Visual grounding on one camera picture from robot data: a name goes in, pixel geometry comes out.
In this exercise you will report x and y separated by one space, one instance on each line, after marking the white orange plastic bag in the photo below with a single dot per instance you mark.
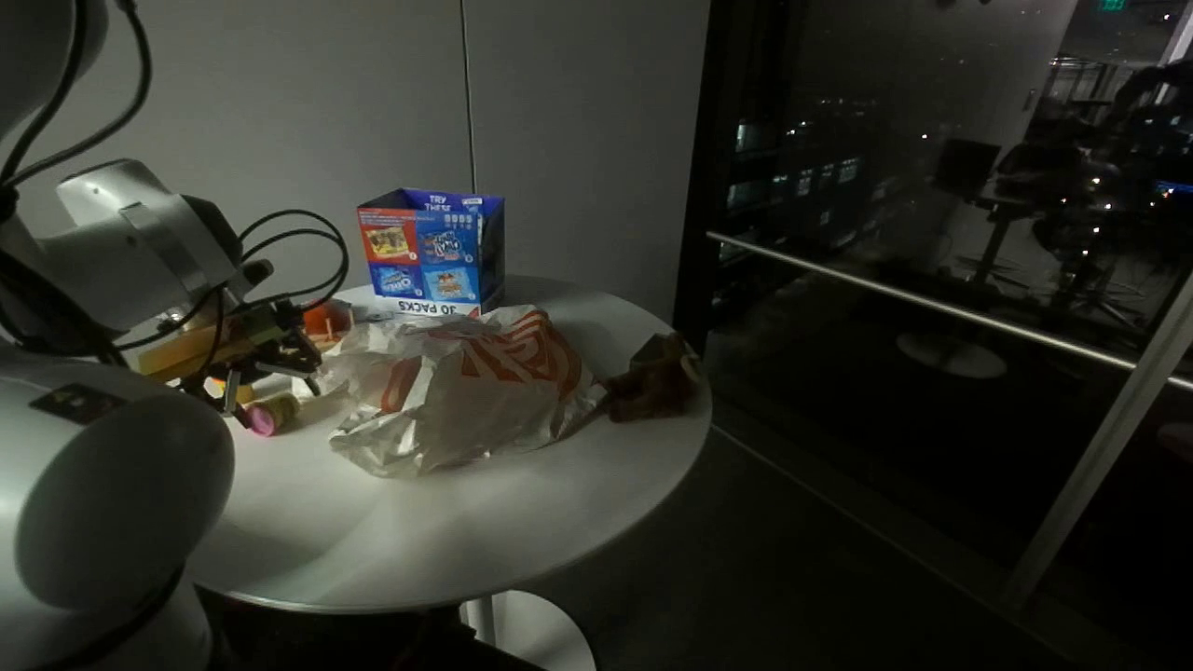
425 395

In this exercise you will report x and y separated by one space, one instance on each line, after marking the orange peach toy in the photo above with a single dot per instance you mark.
325 325

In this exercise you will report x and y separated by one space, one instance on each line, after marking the yellow container purple lid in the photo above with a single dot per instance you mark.
274 416

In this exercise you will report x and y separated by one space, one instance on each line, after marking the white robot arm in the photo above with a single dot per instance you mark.
104 478

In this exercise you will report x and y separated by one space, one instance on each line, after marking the brown crumpled paper bag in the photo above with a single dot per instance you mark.
661 380

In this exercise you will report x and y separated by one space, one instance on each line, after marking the blue snack carton box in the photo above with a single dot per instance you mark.
432 250

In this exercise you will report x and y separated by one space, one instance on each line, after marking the white round table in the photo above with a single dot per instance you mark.
305 530

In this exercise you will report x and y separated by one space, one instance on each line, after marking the metal window railing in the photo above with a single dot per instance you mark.
925 303

